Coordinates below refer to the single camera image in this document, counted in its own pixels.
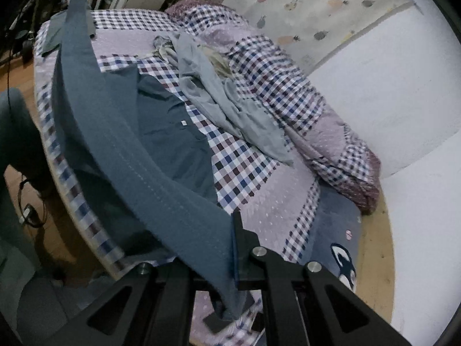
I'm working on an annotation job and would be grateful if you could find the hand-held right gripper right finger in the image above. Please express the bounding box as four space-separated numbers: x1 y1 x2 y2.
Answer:
230 210 413 346

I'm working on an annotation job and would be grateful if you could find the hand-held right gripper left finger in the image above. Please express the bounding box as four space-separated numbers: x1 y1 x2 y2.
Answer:
43 262 217 346

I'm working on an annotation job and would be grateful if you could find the teal garment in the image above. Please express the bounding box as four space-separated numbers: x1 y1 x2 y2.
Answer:
45 0 254 323

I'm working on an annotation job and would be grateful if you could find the dark green garment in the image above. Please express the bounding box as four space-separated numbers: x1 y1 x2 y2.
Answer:
39 9 98 58

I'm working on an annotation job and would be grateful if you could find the blue cartoon blanket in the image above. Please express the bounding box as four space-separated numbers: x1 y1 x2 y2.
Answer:
288 184 364 292

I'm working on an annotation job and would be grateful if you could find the light grey sweatshirt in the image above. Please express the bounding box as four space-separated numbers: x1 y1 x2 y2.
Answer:
153 31 296 168

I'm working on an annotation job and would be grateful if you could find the checkered quilt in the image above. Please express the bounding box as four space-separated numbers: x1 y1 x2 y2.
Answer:
164 0 382 217

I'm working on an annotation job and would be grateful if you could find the beige cloth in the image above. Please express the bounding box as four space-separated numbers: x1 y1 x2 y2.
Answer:
202 45 233 78

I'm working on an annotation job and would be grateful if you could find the wooden bed frame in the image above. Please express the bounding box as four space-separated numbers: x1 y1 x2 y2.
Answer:
355 187 397 323

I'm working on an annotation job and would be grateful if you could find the black cable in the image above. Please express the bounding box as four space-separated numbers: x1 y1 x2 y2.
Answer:
16 176 47 229

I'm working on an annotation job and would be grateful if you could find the pineapple print wall cloth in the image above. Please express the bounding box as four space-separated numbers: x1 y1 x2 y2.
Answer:
220 0 422 73

